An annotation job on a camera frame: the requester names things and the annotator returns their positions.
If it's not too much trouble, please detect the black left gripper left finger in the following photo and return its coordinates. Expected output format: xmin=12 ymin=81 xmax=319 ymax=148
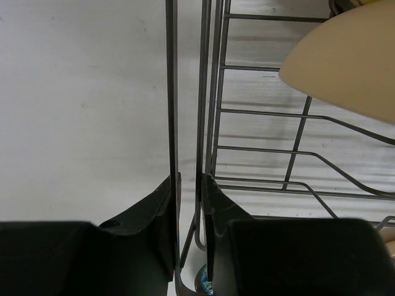
xmin=1 ymin=177 xmax=179 ymax=295

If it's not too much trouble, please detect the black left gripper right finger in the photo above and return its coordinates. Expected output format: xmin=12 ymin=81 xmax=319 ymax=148
xmin=201 ymin=175 xmax=394 ymax=295

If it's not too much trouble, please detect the cream plate rear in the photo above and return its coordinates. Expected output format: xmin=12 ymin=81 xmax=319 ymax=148
xmin=278 ymin=1 xmax=394 ymax=124

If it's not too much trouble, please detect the black wire dish rack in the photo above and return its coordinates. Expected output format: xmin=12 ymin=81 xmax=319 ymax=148
xmin=175 ymin=1 xmax=394 ymax=295

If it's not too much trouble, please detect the yellow plate front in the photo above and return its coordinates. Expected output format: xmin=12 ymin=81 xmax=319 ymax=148
xmin=381 ymin=228 xmax=395 ymax=259

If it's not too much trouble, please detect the small teal patterned plate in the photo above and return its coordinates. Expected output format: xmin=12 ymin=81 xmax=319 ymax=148
xmin=194 ymin=265 xmax=214 ymax=295

